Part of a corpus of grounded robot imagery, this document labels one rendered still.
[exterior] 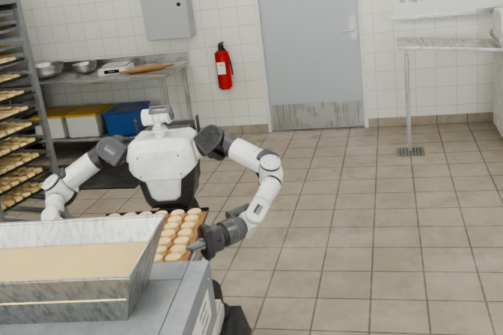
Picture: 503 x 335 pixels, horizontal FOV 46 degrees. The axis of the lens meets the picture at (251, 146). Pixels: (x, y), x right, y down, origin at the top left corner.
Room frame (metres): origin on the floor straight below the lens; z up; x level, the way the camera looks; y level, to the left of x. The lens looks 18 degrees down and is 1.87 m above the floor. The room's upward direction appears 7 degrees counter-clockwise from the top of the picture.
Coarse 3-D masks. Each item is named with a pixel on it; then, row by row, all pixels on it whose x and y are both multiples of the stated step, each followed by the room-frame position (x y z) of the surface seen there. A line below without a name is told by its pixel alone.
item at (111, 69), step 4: (108, 64) 6.31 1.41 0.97; (112, 64) 6.27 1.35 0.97; (116, 64) 6.23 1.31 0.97; (120, 64) 6.20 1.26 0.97; (124, 64) 6.16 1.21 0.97; (128, 64) 6.25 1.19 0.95; (132, 64) 6.36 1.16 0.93; (104, 68) 6.19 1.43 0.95; (108, 68) 6.16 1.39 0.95; (112, 68) 6.12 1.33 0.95; (116, 68) 6.11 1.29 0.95; (120, 68) 6.10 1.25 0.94; (124, 68) 6.09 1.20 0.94; (128, 68) 6.19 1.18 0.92; (100, 72) 6.12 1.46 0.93; (104, 72) 6.11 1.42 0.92; (108, 72) 6.11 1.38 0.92; (112, 72) 6.10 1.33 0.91; (116, 72) 6.10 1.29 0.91
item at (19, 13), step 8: (16, 0) 3.20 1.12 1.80; (16, 16) 3.20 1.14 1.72; (24, 24) 3.21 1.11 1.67; (24, 32) 3.20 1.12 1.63; (24, 48) 3.20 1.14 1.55; (32, 56) 3.21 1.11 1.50; (32, 64) 3.20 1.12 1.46; (32, 80) 3.20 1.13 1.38; (40, 96) 3.21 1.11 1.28; (40, 104) 3.20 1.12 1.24; (40, 112) 3.19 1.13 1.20; (48, 128) 3.21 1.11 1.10; (48, 136) 3.20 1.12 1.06; (48, 144) 3.19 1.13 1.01; (56, 160) 3.22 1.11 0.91; (56, 168) 3.20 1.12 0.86; (64, 208) 3.20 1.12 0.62
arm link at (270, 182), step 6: (264, 174) 2.07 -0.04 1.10; (270, 174) 2.06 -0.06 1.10; (276, 174) 2.05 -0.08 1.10; (282, 174) 2.07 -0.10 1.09; (264, 180) 2.03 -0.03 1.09; (270, 180) 2.02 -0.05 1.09; (276, 180) 2.03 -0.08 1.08; (282, 180) 2.07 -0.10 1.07; (264, 186) 2.00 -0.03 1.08; (270, 186) 2.00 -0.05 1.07; (276, 186) 2.01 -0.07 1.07; (258, 192) 1.98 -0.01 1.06; (264, 192) 1.97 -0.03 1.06; (270, 192) 1.98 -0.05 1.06; (276, 192) 2.00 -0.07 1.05; (270, 198) 1.97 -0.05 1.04; (270, 204) 1.97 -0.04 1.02
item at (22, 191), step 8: (24, 184) 3.20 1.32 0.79; (32, 184) 3.18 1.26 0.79; (40, 184) 3.16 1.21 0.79; (8, 192) 3.09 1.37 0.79; (16, 192) 3.07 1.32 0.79; (24, 192) 3.06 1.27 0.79; (32, 192) 3.09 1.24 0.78; (0, 200) 2.97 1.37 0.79; (8, 200) 2.96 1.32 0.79; (16, 200) 2.98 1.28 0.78
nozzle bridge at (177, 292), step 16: (160, 272) 1.26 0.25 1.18; (176, 272) 1.26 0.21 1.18; (192, 272) 1.25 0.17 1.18; (208, 272) 1.27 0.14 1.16; (144, 288) 1.20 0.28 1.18; (160, 288) 1.19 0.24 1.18; (176, 288) 1.18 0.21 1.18; (192, 288) 1.17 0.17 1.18; (208, 288) 1.25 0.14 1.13; (144, 304) 1.13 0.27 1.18; (160, 304) 1.12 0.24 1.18; (176, 304) 1.11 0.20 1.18; (192, 304) 1.11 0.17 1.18; (208, 304) 1.23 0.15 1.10; (128, 320) 1.08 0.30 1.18; (144, 320) 1.07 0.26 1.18; (160, 320) 1.06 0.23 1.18; (176, 320) 1.06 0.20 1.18; (192, 320) 1.09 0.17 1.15; (208, 320) 1.20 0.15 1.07
